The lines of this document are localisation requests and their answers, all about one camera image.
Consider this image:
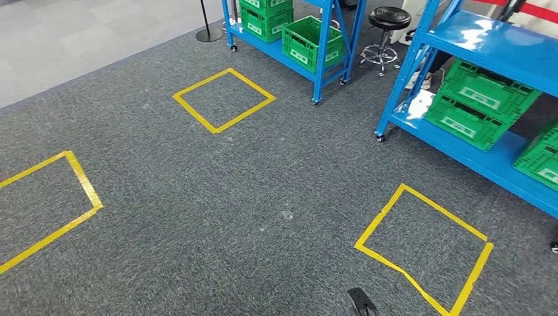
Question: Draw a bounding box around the black round stool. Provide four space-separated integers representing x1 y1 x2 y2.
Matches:
359 6 413 78

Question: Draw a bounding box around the black stanchion post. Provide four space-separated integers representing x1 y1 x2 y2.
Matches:
497 0 526 22
195 0 224 43

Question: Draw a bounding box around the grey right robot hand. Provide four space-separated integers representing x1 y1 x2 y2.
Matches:
347 286 378 316

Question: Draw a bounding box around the blue metal shelf rack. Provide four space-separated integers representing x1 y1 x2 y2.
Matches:
374 0 558 221
220 0 367 105

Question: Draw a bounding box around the yellow floor tape square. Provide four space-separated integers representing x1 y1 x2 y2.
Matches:
354 183 495 316

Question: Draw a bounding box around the red barrier belt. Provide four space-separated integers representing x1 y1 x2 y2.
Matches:
472 0 558 25

